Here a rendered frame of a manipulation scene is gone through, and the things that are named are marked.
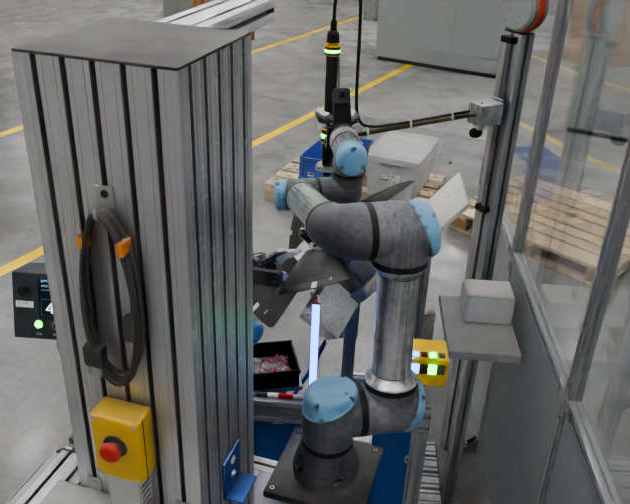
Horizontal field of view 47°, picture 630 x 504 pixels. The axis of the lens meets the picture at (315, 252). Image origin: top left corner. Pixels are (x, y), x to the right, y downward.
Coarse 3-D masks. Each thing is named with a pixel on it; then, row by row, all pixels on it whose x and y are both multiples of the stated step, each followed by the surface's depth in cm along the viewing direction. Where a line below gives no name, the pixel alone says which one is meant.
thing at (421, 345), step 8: (416, 344) 204; (424, 344) 205; (432, 344) 205; (440, 344) 205; (440, 352) 201; (416, 360) 199; (424, 360) 199; (432, 360) 198; (440, 360) 198; (448, 360) 198; (424, 376) 201; (432, 376) 201; (440, 376) 201; (424, 384) 202; (432, 384) 202; (440, 384) 202
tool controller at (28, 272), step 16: (16, 272) 196; (32, 272) 196; (16, 288) 197; (32, 288) 197; (48, 288) 196; (16, 304) 198; (32, 304) 198; (16, 320) 199; (32, 320) 199; (48, 320) 199; (16, 336) 200; (32, 336) 200; (48, 336) 200
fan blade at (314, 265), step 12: (312, 252) 226; (324, 252) 226; (300, 264) 221; (312, 264) 219; (324, 264) 219; (336, 264) 218; (288, 276) 218; (300, 276) 215; (312, 276) 213; (324, 276) 212; (336, 276) 210; (348, 276) 209; (288, 288) 212; (300, 288) 210; (312, 288) 208
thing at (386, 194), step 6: (396, 186) 216; (402, 186) 221; (378, 192) 210; (384, 192) 218; (390, 192) 222; (396, 192) 225; (366, 198) 210; (372, 198) 220; (378, 198) 223; (384, 198) 226; (390, 198) 228
